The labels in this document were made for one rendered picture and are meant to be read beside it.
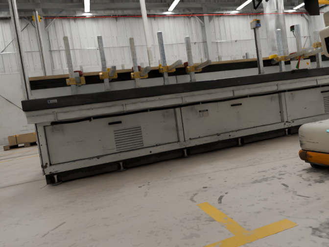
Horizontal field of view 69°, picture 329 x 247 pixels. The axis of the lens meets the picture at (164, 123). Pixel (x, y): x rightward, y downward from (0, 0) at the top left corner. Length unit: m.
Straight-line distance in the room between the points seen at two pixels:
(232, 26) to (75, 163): 10.25
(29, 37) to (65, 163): 7.86
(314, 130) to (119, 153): 1.50
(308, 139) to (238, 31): 10.31
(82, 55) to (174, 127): 7.39
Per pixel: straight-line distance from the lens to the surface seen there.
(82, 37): 9.60
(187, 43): 2.23
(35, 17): 3.31
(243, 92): 2.45
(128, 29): 9.86
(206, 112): 2.48
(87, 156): 2.22
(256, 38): 2.62
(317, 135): 1.63
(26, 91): 2.02
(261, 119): 2.85
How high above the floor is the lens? 0.48
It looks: 3 degrees down
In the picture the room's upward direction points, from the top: 8 degrees counter-clockwise
